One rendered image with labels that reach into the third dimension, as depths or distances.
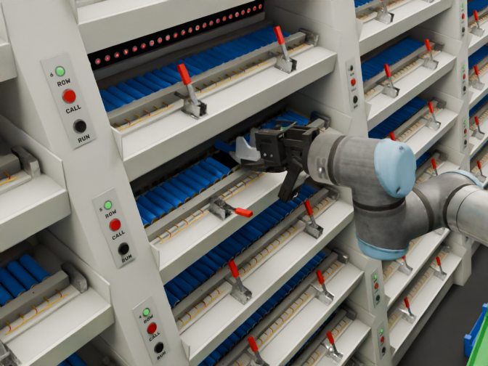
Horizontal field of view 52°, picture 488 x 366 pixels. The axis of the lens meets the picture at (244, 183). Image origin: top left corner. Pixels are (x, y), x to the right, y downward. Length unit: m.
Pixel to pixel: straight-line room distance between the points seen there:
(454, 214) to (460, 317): 1.22
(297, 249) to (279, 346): 0.23
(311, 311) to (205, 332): 0.38
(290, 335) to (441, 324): 0.94
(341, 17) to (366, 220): 0.51
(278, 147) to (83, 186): 0.37
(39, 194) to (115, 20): 0.26
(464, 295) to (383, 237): 1.34
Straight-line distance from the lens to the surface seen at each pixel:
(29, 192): 0.73
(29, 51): 0.70
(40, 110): 0.70
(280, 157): 0.93
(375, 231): 0.89
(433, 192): 0.94
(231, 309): 1.04
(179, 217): 0.91
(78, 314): 0.81
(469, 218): 0.89
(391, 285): 1.68
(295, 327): 1.27
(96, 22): 0.75
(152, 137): 0.82
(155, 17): 0.81
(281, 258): 1.14
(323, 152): 0.87
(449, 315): 2.12
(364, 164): 0.83
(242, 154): 1.00
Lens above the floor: 1.38
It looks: 24 degrees down
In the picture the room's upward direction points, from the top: 13 degrees counter-clockwise
